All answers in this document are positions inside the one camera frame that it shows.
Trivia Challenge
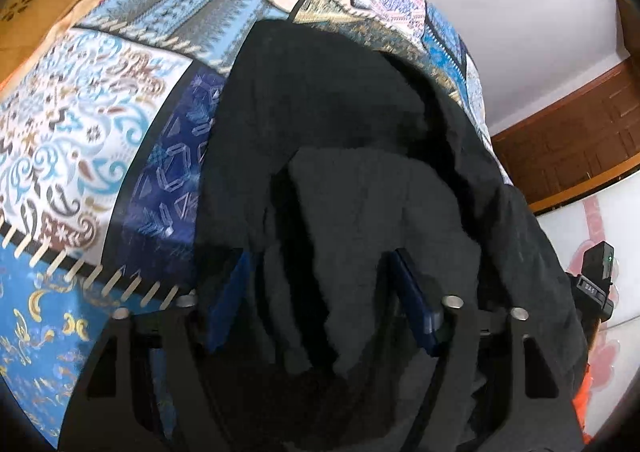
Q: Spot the wooden wardrobe with white door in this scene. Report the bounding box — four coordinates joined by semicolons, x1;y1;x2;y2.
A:
529;0;640;439

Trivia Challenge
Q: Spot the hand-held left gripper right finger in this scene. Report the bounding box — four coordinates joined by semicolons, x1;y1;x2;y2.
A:
390;248;586;452

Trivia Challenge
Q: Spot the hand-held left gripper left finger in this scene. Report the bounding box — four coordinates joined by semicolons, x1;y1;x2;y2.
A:
57;249;253;452

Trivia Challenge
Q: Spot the blue patchwork bedspread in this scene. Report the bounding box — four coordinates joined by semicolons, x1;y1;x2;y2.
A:
0;0;516;438

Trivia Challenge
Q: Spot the brown wooden door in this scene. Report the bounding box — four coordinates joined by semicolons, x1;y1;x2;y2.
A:
491;59;640;206

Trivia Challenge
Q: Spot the black zip hoodie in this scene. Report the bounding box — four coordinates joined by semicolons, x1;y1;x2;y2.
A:
192;19;589;452

